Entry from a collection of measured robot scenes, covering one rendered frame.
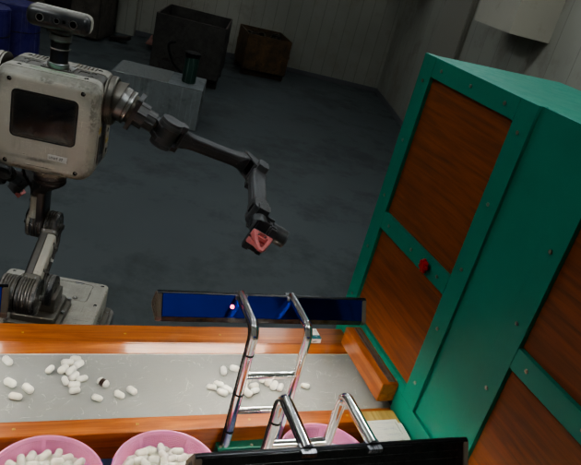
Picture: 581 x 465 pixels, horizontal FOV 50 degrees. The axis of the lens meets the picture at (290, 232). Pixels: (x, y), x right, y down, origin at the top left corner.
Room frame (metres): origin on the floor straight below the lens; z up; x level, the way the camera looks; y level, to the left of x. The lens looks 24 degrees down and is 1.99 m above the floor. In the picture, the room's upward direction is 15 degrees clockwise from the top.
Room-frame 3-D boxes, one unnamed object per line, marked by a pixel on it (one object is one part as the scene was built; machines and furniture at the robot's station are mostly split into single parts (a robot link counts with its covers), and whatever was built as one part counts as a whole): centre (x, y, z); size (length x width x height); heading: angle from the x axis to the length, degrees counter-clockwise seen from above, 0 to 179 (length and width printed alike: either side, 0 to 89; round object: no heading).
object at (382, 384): (1.74, -0.36, 0.83); 0.30 x 0.06 x 0.07; 24
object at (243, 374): (1.43, -0.01, 0.90); 0.20 x 0.19 x 0.45; 114
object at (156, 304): (1.51, 0.01, 1.08); 0.62 x 0.08 x 0.07; 114
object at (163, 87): (6.46, 1.74, 0.45); 0.93 x 0.77 x 0.90; 99
